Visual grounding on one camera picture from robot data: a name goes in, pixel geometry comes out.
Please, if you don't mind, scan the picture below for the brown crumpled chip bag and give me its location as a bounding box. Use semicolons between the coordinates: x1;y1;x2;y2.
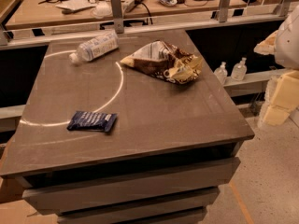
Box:
121;40;204;84

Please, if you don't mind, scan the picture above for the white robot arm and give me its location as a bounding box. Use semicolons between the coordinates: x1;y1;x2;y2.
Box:
254;6;299;126

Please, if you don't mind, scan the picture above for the grey drawer cabinet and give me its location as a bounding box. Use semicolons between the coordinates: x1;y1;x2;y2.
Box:
1;30;254;224

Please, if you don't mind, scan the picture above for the clear plastic water bottle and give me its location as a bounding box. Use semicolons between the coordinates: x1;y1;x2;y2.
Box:
69;32;119;63

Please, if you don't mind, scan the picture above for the small clear sanitizer bottle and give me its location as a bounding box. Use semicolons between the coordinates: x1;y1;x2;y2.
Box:
231;57;247;81
214;62;228;84

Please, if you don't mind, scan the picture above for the small clear sanitizer bottle left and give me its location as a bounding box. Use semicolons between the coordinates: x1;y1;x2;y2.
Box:
214;62;228;84

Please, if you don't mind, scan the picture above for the metal railing frame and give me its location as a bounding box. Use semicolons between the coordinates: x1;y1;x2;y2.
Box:
1;0;299;49

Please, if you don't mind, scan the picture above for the white paper sheet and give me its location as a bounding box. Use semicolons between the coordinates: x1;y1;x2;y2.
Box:
56;0;95;10

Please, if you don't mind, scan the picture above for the small clear sanitizer bottle right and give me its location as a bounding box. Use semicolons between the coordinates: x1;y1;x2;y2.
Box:
231;57;247;81

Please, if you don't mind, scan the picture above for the blue rxbar blueberry wrapper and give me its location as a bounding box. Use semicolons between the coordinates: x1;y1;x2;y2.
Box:
66;111;117;133

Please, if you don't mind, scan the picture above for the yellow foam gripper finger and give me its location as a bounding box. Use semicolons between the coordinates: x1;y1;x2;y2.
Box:
259;70;299;126
253;31;278;55

